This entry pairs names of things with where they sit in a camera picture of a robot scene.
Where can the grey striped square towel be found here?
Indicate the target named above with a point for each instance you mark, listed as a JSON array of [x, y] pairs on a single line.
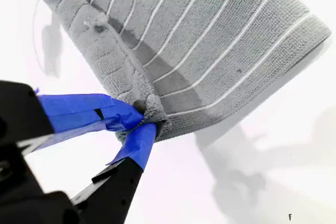
[[210, 37]]

